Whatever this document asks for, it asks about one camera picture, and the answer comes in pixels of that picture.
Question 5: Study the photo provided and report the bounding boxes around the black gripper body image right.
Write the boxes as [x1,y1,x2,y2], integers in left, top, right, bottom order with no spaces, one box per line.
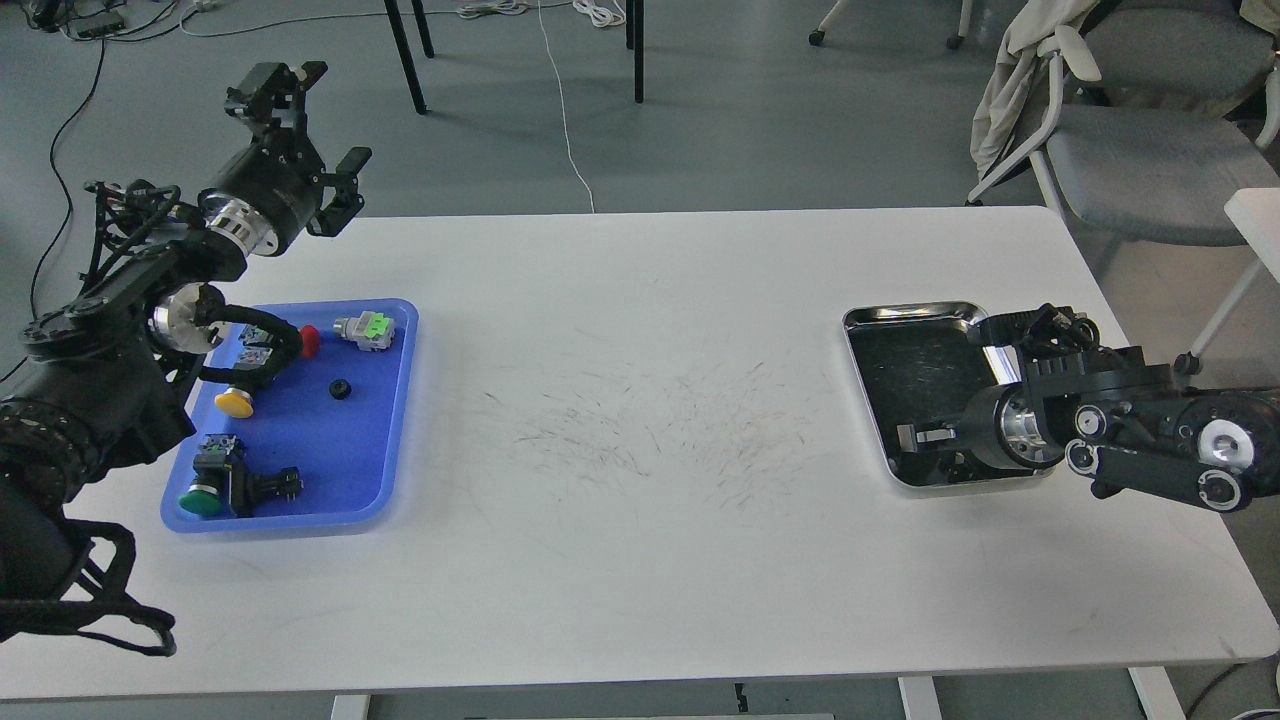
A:
[952,384,1065,473]

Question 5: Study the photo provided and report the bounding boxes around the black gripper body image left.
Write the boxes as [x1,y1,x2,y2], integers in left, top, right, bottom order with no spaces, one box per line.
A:
[198,142,324,258]

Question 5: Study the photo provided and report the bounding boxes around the small black gear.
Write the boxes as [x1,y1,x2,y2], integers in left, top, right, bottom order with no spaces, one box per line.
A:
[326,378,352,400]

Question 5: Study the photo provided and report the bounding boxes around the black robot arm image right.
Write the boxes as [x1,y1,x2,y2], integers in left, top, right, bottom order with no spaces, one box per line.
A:
[886,304,1277,514]

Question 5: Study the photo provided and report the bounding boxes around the grey green connector part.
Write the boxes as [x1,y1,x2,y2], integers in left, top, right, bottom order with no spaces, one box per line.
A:
[332,311,397,352]

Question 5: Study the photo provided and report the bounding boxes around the steel tray with black mat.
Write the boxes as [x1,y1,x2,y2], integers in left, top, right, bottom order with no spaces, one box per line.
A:
[844,301,1051,493]

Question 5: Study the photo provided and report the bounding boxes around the blue plastic tray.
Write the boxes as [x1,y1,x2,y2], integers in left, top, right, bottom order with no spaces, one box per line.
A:
[159,299,419,533]

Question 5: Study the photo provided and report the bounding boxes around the grey office chair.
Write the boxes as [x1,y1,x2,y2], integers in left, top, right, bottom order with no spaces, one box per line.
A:
[966,1,1277,247]

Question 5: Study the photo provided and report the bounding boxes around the white side table corner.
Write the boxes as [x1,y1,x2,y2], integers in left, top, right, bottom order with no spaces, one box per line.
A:
[1225,187,1280,281]

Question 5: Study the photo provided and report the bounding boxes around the black table legs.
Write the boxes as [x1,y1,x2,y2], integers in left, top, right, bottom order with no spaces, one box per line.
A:
[384,0,646,115]

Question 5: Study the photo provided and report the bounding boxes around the beige jacket on chair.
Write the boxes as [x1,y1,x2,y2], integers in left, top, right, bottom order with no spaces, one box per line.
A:
[970,1,1097,178]

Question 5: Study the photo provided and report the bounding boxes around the red push button switch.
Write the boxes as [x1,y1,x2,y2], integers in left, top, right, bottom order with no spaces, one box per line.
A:
[239,324,321,364]

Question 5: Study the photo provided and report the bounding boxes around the black cable on floor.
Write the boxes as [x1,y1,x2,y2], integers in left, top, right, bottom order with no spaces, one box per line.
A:
[0,0,125,386]

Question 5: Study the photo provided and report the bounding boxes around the yellow push button switch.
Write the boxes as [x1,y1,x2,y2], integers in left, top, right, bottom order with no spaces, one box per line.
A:
[212,386,255,419]

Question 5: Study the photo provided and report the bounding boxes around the white cable on floor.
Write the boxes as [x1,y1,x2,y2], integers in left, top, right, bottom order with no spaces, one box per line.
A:
[180,0,628,214]

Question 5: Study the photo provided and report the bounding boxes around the black industrial switch part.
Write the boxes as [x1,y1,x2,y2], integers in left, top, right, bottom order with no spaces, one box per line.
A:
[229,466,305,518]

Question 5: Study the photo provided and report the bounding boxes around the green push button switch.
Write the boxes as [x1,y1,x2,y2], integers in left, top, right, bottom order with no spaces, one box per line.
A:
[177,433,244,518]

